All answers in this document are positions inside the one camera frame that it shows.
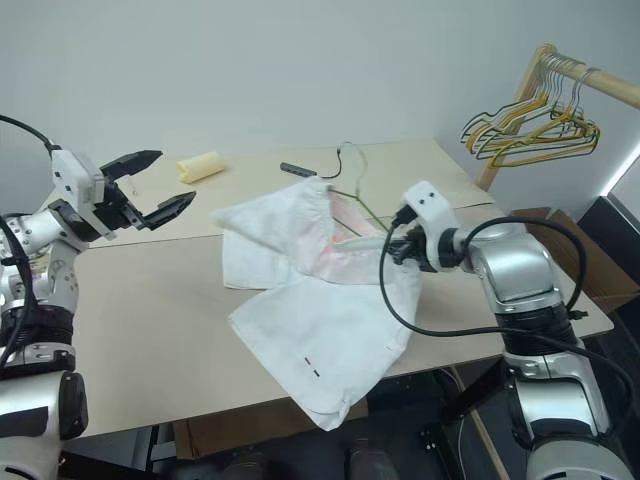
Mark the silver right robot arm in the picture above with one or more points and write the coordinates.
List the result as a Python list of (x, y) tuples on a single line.
[(515, 265)]

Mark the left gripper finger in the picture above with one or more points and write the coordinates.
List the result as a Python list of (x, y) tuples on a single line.
[(170, 207), (135, 161)]

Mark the wooden clothes rack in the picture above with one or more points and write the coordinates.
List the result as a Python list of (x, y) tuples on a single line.
[(615, 82)]

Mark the brown cardboard box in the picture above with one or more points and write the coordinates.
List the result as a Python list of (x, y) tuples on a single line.
[(600, 270)]

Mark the pale yellow rolled cloth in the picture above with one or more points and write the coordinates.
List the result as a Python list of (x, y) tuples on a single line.
[(202, 167)]

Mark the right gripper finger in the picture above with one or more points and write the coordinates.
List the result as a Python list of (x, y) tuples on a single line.
[(393, 242), (392, 256)]

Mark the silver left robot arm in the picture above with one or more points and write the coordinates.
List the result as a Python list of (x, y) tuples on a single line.
[(30, 225)]

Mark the white shirt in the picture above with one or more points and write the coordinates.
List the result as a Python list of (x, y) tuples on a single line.
[(320, 330)]

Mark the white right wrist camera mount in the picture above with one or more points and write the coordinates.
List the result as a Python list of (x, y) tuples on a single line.
[(430, 205)]

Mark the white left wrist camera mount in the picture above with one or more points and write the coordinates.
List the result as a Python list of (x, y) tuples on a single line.
[(75, 172)]

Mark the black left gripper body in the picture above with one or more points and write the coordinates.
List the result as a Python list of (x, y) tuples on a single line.
[(115, 212)]

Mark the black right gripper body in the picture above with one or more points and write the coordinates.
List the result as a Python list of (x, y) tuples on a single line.
[(411, 248)]

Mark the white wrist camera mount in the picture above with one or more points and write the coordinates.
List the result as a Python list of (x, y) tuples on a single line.
[(75, 172), (430, 205)]

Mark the black case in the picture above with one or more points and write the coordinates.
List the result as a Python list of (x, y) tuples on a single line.
[(620, 215)]

